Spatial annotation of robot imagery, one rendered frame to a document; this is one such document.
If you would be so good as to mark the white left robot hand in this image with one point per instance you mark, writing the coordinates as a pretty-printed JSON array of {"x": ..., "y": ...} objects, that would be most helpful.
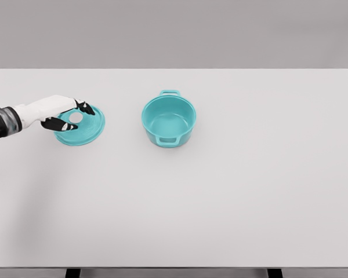
[{"x": 55, "y": 104}]

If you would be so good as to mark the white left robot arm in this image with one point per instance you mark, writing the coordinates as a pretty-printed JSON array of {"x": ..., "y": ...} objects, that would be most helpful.
[{"x": 5, "y": 120}]

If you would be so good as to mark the teal pot lid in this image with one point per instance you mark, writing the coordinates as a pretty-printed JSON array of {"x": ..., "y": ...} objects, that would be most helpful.
[{"x": 87, "y": 130}]

